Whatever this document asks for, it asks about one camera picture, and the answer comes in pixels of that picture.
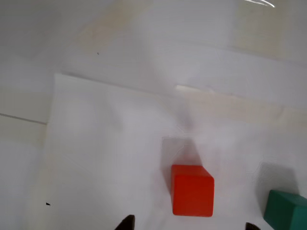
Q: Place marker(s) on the long beige tape strip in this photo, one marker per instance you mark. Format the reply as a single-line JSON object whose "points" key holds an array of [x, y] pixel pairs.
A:
{"points": [[239, 107]]}

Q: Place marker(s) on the red cube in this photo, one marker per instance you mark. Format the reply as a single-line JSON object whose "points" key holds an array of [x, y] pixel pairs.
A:
{"points": [[192, 194]]}

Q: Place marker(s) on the glossy beige tape strip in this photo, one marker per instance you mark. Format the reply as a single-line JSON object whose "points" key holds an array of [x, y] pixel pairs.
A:
{"points": [[259, 31]]}

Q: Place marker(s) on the teal blue cube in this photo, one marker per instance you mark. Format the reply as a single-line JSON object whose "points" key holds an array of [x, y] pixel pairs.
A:
{"points": [[285, 210]]}

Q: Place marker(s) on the white paper sheet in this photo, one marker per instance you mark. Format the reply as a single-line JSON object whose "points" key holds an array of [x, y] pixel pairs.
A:
{"points": [[108, 155]]}

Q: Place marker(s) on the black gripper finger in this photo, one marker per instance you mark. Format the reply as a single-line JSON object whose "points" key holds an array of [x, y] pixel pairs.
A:
{"points": [[127, 224], [251, 226]]}

